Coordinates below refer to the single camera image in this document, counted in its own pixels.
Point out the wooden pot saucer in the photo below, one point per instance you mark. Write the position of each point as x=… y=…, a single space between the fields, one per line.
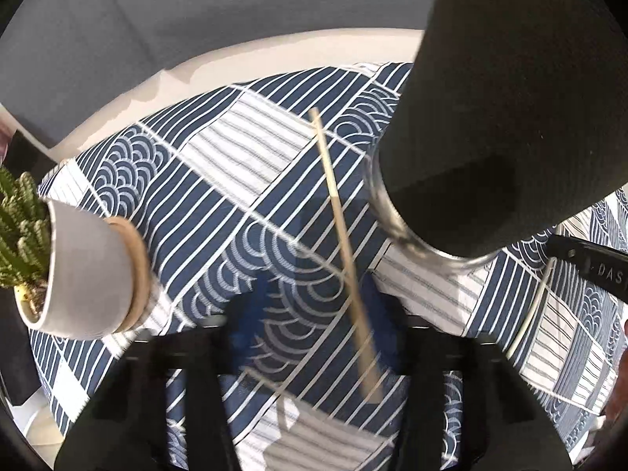
x=137 y=270

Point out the tan bamboo chopstick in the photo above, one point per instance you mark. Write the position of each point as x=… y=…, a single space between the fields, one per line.
x=341 y=225

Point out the green cactus plant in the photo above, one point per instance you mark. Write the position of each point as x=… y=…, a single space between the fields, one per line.
x=22 y=225

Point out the black metal-rimmed utensil holder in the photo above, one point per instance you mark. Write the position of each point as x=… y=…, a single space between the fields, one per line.
x=500 y=108

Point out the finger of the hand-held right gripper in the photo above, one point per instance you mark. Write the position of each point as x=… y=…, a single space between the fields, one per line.
x=593 y=265

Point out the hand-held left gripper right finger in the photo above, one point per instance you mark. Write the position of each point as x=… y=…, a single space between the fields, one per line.
x=390 y=333

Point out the white ceramic plant pot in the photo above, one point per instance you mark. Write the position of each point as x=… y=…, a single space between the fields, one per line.
x=83 y=270

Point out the blue white patterned tablecloth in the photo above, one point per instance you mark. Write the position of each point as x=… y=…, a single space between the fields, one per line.
x=221 y=191

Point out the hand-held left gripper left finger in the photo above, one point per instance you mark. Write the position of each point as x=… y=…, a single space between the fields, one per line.
x=248 y=319

